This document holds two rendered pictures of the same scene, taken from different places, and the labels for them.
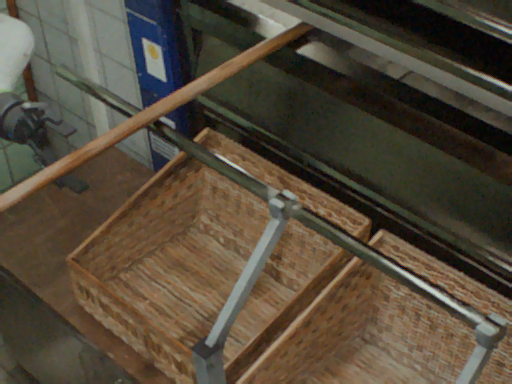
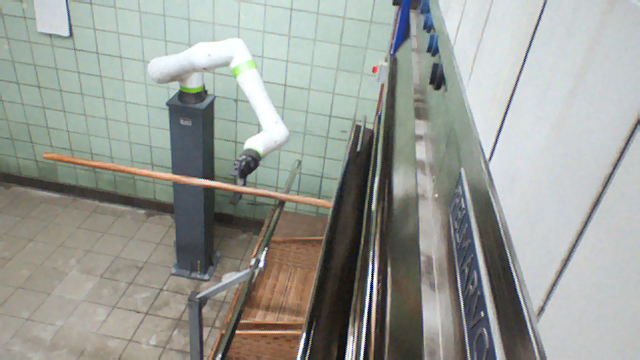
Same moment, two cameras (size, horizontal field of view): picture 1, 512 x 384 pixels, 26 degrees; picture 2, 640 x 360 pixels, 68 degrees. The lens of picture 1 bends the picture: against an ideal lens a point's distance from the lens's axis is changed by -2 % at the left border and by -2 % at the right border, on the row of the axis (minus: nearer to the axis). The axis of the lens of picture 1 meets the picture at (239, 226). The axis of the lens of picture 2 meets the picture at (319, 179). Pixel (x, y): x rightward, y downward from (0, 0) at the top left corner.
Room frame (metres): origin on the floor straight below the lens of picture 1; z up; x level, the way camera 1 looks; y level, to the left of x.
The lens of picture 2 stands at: (0.83, -1.01, 2.27)
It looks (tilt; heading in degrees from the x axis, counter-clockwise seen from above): 32 degrees down; 42
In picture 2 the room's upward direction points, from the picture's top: 8 degrees clockwise
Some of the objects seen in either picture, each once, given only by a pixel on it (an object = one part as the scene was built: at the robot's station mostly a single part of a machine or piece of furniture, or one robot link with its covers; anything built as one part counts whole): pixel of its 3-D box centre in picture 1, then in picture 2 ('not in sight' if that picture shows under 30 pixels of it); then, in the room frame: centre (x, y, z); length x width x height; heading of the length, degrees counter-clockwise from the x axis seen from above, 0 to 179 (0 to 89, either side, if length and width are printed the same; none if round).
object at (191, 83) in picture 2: not in sight; (188, 71); (2.07, 1.12, 1.36); 0.16 x 0.13 x 0.19; 2
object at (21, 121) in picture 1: (29, 130); (244, 168); (1.90, 0.40, 1.19); 0.09 x 0.07 x 0.08; 38
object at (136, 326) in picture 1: (216, 264); (295, 287); (1.95, 0.06, 0.72); 0.56 x 0.49 x 0.28; 38
